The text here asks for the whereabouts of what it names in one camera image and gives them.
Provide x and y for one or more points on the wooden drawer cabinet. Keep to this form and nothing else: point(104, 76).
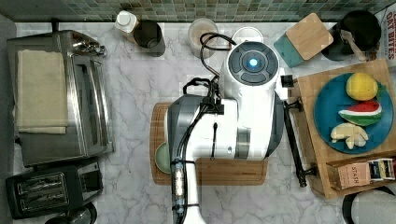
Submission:
point(315, 149)

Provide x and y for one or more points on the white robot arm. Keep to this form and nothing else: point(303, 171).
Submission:
point(240, 118)

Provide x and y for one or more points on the green small plate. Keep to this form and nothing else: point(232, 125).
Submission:
point(162, 158)

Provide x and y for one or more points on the wooden cutting board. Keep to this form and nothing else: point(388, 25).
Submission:
point(219, 172)

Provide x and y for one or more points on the clear glass jar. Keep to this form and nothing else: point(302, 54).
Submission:
point(196, 30)

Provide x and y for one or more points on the white round lid container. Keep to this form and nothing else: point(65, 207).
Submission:
point(245, 34)

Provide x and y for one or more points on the dark metal cup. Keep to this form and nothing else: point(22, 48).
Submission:
point(149, 36)

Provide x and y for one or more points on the stainless toaster oven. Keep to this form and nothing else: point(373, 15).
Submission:
point(89, 127)

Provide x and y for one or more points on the white capped bottle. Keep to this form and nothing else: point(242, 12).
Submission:
point(126, 23)

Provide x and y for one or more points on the teal box wooden lid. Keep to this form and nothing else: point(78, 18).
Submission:
point(303, 40)

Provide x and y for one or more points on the blue round plate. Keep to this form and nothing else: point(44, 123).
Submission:
point(333, 97)

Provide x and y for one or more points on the dark round container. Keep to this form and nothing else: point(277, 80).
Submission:
point(86, 214)

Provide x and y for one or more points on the beige folded towel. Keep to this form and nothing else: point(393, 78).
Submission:
point(41, 92)

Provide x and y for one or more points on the peeled banana pieces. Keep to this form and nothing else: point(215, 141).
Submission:
point(352, 134)

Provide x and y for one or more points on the yellow lemon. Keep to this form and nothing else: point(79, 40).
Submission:
point(361, 87)

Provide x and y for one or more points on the wooden spoon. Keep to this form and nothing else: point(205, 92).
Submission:
point(348, 37)

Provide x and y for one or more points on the black slot toaster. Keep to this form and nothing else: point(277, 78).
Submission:
point(53, 190)

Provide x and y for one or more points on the watermelon slice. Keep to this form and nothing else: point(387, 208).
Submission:
point(363, 114)

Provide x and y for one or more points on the oat bites box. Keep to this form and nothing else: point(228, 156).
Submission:
point(387, 42)

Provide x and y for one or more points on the black rimmed pot lid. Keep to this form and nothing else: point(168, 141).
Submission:
point(375, 206)

